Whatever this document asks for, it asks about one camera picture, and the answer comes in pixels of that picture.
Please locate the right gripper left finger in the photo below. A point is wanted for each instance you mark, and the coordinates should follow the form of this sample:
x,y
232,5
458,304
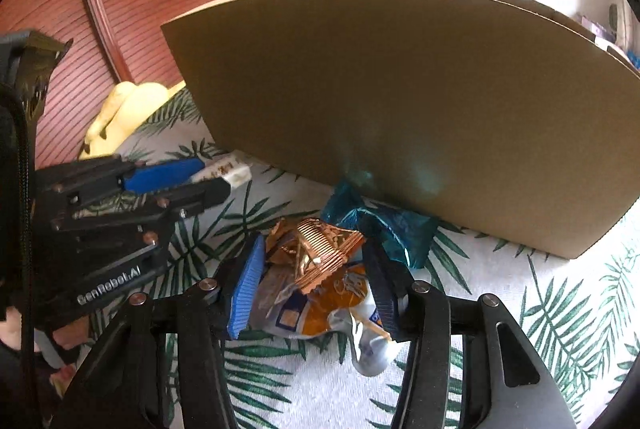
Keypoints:
x,y
124,380

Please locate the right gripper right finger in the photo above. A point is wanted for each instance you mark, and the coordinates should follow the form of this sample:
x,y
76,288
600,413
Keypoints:
x,y
504,383

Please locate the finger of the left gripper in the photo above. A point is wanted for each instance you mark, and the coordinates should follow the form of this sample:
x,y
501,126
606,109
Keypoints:
x,y
89,181
161,209

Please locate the brown gold snack pack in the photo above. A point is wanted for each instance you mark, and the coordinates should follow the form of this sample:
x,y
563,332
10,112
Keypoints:
x,y
313,249

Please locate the orange white biscuit pack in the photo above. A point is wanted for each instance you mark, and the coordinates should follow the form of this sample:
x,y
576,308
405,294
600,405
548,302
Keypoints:
x,y
342,304

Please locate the teal candy wrapper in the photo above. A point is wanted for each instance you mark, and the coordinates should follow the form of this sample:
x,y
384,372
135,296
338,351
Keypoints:
x,y
405,235

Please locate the person left hand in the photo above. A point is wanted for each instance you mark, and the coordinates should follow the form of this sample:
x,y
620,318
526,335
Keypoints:
x,y
65,339

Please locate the yellow Pikachu plush toy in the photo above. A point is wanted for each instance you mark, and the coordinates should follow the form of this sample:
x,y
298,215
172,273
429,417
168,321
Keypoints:
x,y
126,108

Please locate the palm leaf bed sheet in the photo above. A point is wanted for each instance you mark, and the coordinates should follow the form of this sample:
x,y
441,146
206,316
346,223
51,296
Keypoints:
x,y
582,316

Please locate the brown cardboard box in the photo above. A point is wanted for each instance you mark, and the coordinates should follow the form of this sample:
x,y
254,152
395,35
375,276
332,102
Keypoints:
x,y
490,114

